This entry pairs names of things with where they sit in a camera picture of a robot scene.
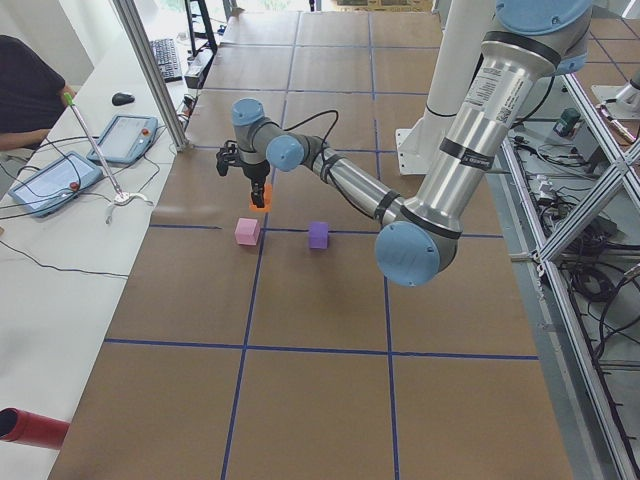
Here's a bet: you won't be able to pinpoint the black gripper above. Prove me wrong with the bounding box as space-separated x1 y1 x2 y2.
243 162 270 208

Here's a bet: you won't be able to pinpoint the orange foam cube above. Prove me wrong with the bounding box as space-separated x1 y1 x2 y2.
249 183 273 212

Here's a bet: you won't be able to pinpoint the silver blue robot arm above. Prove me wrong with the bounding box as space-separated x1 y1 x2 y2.
231 1 592 287

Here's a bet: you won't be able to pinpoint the pink foam cube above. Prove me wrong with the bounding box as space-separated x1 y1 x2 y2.
234 217 261 246

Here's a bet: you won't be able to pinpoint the purple foam cube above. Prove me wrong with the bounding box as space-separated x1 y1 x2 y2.
308 221 329 250

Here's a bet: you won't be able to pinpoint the silver rod green tip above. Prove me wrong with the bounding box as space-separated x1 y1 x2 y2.
62 92 154 225

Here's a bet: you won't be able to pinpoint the far blue teach pendant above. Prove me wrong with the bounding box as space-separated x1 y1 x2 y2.
96 114 159 165

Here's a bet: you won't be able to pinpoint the blue teach pendant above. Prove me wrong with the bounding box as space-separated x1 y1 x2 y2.
9 152 103 217
96 114 159 165

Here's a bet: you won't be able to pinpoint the black computer mouse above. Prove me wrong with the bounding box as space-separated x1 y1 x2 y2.
111 92 135 106

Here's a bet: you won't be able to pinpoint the black keyboard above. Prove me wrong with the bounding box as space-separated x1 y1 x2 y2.
149 38 182 82

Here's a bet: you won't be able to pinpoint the near blue teach pendant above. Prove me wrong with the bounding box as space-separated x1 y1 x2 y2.
9 152 103 217

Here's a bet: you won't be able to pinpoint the person in black shirt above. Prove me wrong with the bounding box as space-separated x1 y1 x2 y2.
1 35 76 152

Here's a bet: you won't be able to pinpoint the red tube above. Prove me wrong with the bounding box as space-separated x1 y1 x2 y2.
1 407 70 450

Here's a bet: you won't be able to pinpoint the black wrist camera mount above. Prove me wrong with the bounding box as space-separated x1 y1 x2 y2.
216 140 243 177

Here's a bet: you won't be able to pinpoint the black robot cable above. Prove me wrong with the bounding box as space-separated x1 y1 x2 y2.
283 110 401 221

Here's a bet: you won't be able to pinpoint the aluminium frame post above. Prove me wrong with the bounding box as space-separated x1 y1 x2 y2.
113 0 189 152

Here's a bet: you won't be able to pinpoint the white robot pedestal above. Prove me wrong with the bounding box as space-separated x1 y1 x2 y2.
396 0 495 175

